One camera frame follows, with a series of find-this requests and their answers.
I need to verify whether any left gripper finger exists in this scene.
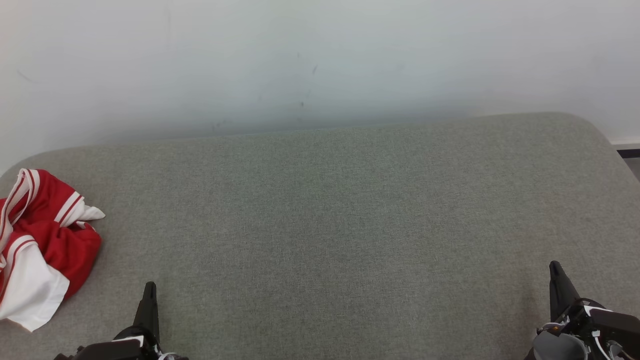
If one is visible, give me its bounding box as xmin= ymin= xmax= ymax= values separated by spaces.
xmin=134 ymin=281 xmax=161 ymax=341

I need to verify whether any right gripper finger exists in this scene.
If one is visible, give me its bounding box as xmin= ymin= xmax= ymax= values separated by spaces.
xmin=549 ymin=261 xmax=581 ymax=322

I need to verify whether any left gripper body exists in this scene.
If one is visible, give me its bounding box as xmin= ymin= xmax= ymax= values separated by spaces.
xmin=55 ymin=326 xmax=189 ymax=360

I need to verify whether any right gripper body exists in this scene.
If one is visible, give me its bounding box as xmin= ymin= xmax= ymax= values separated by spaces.
xmin=525 ymin=299 xmax=640 ymax=360

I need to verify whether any red and white shirt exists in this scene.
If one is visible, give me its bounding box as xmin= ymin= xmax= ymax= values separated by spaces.
xmin=0 ymin=169 xmax=106 ymax=332

